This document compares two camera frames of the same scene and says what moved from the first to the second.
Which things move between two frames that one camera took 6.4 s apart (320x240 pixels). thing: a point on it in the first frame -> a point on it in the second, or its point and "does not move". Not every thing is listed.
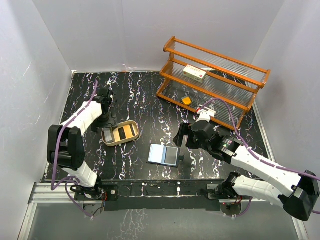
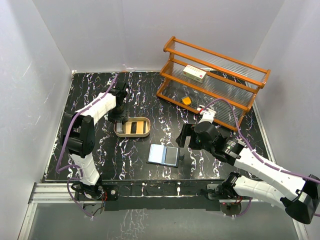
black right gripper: x=183 y=131 does not move
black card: x=122 y=133 -> x=133 y=127
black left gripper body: x=107 y=120 -> x=119 y=113
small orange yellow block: x=186 y=100 does not move
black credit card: x=171 y=155 does not move
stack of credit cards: x=108 y=134 -> x=119 y=127
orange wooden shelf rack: x=215 y=85 does not move
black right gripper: x=163 y=194 does not move
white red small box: x=194 y=73 does not move
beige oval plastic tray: x=124 y=131 -> x=135 y=127
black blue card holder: x=162 y=155 does not move
